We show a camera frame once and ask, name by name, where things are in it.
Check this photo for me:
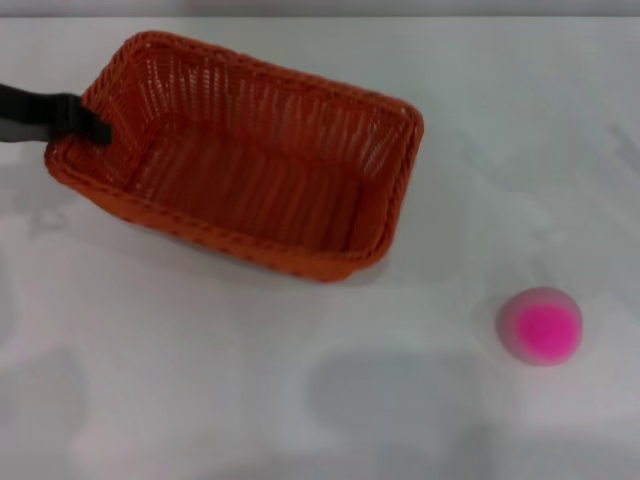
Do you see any pink foam ball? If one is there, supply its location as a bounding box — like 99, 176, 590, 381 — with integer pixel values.
495, 286, 584, 368

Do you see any orange woven plastic basket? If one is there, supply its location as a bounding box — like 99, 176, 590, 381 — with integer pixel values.
43, 30, 425, 285

